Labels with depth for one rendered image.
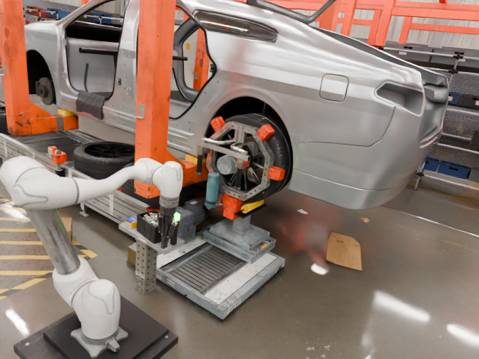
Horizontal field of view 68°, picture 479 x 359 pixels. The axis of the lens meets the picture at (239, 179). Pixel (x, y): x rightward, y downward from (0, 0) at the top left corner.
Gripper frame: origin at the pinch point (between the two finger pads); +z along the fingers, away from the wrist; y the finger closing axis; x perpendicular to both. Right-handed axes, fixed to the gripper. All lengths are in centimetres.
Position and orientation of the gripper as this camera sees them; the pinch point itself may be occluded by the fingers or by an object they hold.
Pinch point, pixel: (165, 241)
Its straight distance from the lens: 182.4
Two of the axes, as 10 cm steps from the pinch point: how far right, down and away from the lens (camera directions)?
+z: -1.7, 9.2, 3.5
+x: 5.9, -1.9, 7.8
